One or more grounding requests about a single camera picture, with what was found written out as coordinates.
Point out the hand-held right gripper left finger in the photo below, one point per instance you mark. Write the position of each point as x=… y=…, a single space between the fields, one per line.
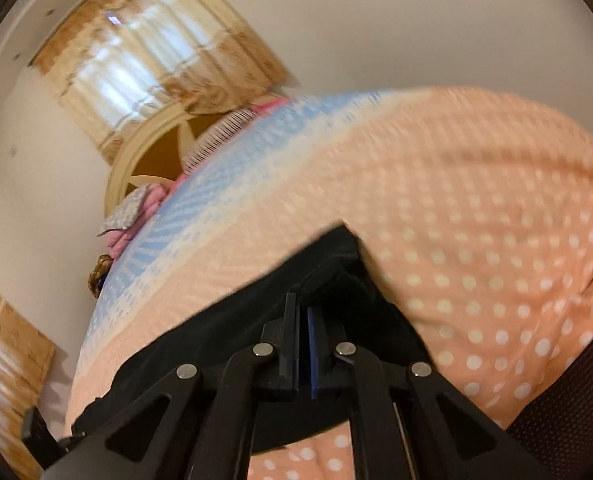
x=290 y=340

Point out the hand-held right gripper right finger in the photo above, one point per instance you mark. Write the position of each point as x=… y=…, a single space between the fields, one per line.
x=316 y=340

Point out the black pants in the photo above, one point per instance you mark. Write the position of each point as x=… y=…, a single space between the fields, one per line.
x=256 y=310

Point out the brown fuzzy object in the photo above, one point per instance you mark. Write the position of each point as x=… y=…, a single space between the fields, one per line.
x=99 y=277

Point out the folded pink blanket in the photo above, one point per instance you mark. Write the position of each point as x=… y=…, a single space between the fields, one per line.
x=146 y=210

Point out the grey patterned pillow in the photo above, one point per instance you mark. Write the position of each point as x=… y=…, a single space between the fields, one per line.
x=124 y=210

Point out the pink blue polka-dot bedspread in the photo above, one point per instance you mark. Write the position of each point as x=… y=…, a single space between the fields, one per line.
x=476 y=200

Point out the striped pillow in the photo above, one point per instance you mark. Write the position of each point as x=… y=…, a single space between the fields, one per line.
x=216 y=140

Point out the cream wooden bed headboard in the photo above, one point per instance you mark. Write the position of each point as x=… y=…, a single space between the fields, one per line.
x=141 y=145

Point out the black mesh chair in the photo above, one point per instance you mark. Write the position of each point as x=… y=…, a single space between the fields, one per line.
x=561 y=435

